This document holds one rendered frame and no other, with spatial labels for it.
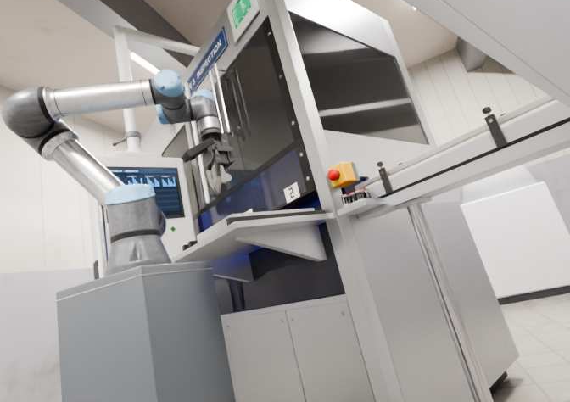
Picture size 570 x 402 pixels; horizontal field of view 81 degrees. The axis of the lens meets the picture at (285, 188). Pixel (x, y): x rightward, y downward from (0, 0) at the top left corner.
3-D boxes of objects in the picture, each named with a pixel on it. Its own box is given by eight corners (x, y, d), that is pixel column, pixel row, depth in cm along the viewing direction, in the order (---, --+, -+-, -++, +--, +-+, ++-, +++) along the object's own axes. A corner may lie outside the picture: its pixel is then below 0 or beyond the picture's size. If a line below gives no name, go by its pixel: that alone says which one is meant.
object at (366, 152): (254, 258, 333) (231, 156, 362) (451, 182, 184) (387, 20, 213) (150, 276, 268) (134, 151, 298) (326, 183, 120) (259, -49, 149)
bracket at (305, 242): (321, 260, 122) (312, 226, 126) (326, 259, 120) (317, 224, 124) (243, 277, 101) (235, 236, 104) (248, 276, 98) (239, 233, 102)
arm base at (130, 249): (140, 269, 73) (135, 225, 75) (90, 284, 77) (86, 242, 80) (185, 265, 86) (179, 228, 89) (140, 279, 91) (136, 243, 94)
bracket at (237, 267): (250, 281, 158) (244, 254, 162) (254, 280, 156) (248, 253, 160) (181, 297, 137) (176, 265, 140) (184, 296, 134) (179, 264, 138)
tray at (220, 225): (275, 235, 138) (273, 226, 139) (315, 217, 119) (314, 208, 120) (198, 245, 116) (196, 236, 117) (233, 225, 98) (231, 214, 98)
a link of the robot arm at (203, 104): (190, 102, 118) (214, 99, 120) (195, 129, 115) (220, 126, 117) (188, 88, 110) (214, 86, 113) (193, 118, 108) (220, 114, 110)
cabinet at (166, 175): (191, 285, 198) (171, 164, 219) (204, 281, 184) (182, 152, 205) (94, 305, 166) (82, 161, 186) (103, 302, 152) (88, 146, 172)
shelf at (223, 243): (249, 255, 173) (248, 252, 174) (349, 216, 123) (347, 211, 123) (155, 271, 142) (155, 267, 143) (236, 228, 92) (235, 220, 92)
